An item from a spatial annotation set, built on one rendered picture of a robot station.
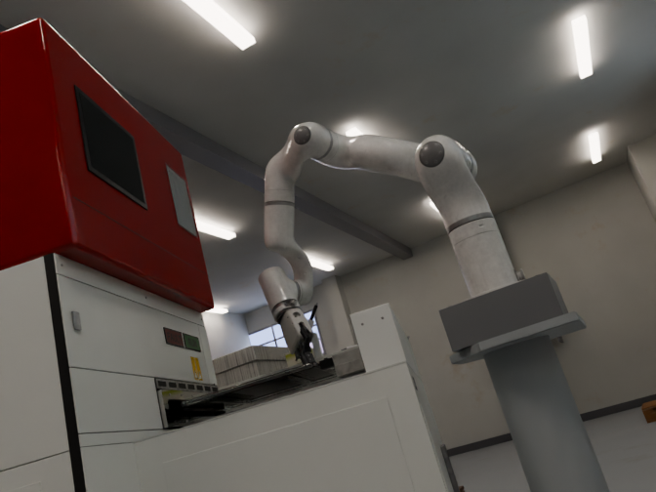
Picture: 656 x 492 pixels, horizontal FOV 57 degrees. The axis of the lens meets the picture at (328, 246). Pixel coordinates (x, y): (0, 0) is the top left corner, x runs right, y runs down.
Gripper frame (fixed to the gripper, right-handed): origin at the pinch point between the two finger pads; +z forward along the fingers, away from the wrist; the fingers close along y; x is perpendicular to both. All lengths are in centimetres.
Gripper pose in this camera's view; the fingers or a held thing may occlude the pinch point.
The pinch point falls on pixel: (308, 361)
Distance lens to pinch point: 170.0
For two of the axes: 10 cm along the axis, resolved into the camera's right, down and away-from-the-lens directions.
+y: -2.8, 6.8, 6.8
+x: -8.8, 1.0, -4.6
